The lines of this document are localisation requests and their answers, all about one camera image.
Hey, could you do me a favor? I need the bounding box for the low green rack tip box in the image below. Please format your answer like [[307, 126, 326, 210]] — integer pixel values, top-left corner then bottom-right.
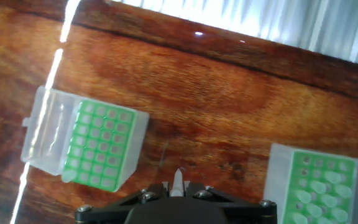
[[21, 85, 150, 193]]

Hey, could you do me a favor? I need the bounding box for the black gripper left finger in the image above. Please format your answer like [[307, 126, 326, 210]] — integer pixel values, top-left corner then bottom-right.
[[74, 182, 172, 224]]

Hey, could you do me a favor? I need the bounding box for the tall translucent green tip box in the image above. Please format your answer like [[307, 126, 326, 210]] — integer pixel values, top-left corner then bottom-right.
[[263, 142, 358, 224]]

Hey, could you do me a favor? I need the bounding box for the glossy brown wooden board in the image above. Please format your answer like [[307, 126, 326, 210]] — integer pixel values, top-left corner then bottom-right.
[[0, 0, 358, 224]]

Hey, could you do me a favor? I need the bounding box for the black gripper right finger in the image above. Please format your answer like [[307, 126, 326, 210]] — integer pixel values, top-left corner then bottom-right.
[[181, 181, 280, 224]]

